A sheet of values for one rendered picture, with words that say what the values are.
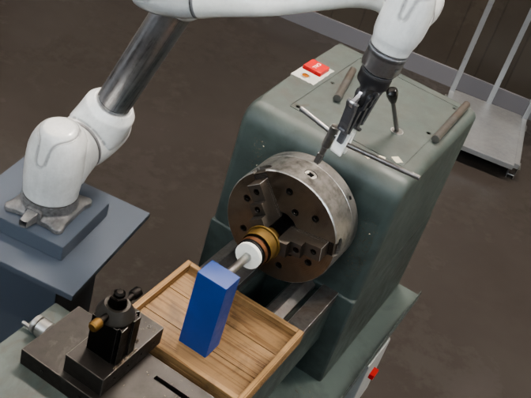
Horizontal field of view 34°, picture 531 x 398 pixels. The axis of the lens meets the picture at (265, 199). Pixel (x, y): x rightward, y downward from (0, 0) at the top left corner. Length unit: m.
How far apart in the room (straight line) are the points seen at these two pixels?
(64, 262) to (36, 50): 2.59
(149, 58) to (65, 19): 2.95
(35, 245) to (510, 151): 3.23
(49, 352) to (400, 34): 0.99
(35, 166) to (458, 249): 2.47
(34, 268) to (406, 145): 1.04
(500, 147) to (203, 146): 1.72
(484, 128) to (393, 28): 3.38
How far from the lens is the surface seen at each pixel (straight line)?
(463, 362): 3.72
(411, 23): 1.83
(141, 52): 2.31
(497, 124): 5.29
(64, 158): 2.34
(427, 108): 2.56
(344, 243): 2.17
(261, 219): 2.09
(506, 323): 4.02
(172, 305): 2.17
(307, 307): 2.31
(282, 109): 2.30
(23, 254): 2.44
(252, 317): 2.20
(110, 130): 2.46
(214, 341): 2.06
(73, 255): 2.45
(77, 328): 1.96
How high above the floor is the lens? 2.39
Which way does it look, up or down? 35 degrees down
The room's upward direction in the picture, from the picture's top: 18 degrees clockwise
